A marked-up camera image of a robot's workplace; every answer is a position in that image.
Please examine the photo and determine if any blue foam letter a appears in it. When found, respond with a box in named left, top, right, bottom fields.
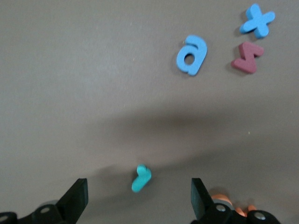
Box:
left=176, top=35, right=208, bottom=77

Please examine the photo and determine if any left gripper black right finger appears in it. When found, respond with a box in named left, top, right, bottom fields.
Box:
left=191, top=178, right=281, bottom=224

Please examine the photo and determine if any teal foam letter r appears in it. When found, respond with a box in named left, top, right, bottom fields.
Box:
left=131, top=164, right=152, bottom=193

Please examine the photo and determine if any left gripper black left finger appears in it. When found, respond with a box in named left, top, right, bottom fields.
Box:
left=0, top=178, right=89, bottom=224

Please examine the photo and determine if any orange foam letter m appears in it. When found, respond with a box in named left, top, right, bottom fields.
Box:
left=234, top=204, right=257, bottom=218

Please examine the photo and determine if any orange foam letter e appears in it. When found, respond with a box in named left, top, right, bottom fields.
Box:
left=210, top=187, right=231, bottom=204

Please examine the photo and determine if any blue foam letter x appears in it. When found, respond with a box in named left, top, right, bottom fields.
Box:
left=239, top=3, right=276, bottom=39

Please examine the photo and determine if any red letter v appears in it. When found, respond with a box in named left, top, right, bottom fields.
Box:
left=230, top=42, right=264, bottom=75

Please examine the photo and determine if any brown paper table cover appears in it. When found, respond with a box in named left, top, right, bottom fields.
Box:
left=0, top=0, right=299, bottom=224

